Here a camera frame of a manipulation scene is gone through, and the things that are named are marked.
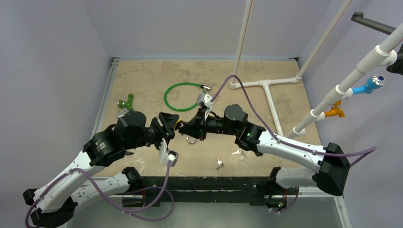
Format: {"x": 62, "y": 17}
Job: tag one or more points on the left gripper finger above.
{"x": 167, "y": 131}
{"x": 169, "y": 120}

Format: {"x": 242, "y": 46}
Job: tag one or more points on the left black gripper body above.
{"x": 157, "y": 132}

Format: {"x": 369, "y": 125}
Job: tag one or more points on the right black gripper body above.
{"x": 201, "y": 125}

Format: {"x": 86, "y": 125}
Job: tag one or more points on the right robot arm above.
{"x": 325, "y": 167}

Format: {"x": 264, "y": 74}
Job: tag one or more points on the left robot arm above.
{"x": 74, "y": 188}

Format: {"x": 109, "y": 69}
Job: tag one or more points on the orange faucet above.
{"x": 335, "y": 110}

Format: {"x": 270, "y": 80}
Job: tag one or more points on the blue faucet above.
{"x": 374, "y": 82}

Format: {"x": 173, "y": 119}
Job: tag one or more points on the black overhead bar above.
{"x": 358, "y": 17}

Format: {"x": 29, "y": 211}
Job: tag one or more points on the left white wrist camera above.
{"x": 166, "y": 156}

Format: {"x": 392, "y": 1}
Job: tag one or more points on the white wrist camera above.
{"x": 204, "y": 101}
{"x": 166, "y": 156}

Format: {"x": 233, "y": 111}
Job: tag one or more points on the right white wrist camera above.
{"x": 204, "y": 101}

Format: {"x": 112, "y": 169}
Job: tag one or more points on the green cable lock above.
{"x": 177, "y": 97}

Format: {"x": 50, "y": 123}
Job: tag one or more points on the green hose nozzle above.
{"x": 126, "y": 104}

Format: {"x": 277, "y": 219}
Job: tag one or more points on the white pvc pipe frame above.
{"x": 380, "y": 55}

